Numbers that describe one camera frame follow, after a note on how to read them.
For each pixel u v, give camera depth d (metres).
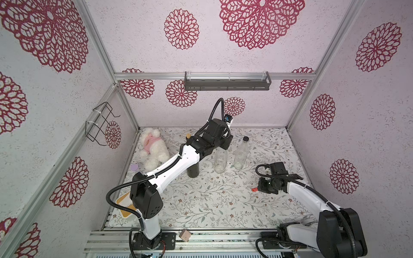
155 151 0.99
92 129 0.73
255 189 0.90
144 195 0.43
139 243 0.73
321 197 0.49
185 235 0.74
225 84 0.94
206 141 0.58
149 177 0.45
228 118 0.66
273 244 0.71
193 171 0.91
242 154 1.06
